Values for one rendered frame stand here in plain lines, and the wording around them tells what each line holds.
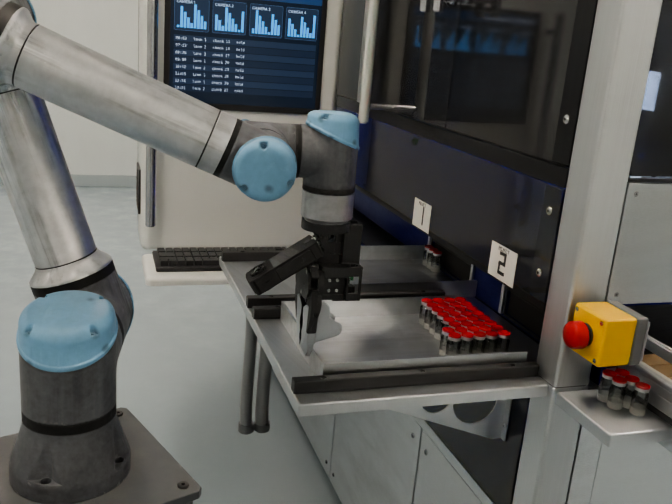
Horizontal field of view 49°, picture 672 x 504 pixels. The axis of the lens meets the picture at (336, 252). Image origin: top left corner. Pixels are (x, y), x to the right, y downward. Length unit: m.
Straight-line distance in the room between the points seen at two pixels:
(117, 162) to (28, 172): 5.50
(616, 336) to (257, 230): 1.15
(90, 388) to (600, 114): 0.76
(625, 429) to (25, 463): 0.80
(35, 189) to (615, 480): 1.01
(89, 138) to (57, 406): 5.59
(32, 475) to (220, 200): 1.10
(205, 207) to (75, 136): 4.59
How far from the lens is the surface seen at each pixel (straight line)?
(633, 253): 1.19
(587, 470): 1.32
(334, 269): 1.06
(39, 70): 0.89
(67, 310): 0.98
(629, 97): 1.12
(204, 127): 0.88
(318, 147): 1.01
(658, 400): 1.19
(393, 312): 1.39
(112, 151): 6.52
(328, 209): 1.03
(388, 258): 1.73
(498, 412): 1.31
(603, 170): 1.11
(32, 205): 1.05
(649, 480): 1.42
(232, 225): 1.98
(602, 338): 1.08
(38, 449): 1.01
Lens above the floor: 1.37
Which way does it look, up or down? 16 degrees down
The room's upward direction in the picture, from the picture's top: 5 degrees clockwise
